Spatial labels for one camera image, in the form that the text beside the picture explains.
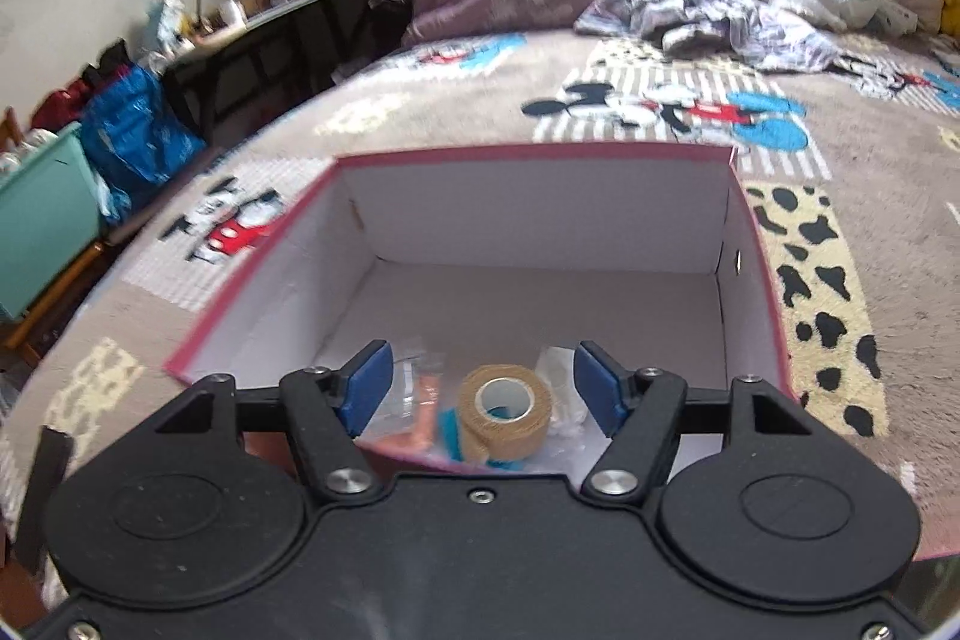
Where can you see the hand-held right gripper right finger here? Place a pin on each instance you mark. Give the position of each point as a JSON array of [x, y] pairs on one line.
[[600, 385]]

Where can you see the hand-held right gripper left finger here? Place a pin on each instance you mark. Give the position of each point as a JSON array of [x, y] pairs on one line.
[[365, 384]]

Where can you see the tan bandage tape roll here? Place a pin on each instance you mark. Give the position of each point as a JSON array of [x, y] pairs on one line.
[[501, 413]]

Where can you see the pink cardboard box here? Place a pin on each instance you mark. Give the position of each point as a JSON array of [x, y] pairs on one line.
[[525, 250]]

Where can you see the clear plastic bag orange items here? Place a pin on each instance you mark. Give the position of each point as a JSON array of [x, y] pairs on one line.
[[416, 400]]

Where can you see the blue item under tape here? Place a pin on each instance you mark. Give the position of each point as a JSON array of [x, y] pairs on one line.
[[461, 441]]

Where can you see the cartoon mouse printed blanket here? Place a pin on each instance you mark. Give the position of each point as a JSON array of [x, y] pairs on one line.
[[862, 280]]

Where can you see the blue plastic bag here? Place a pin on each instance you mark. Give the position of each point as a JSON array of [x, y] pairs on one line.
[[135, 138]]

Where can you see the long dark side desk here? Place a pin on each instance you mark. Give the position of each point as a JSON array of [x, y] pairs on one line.
[[277, 48]]

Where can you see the teal storage bin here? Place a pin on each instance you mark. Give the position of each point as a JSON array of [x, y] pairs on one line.
[[41, 220]]

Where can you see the white cup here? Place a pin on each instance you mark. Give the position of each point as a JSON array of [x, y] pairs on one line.
[[232, 14]]

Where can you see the red bag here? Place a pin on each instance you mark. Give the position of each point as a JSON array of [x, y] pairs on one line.
[[64, 104]]

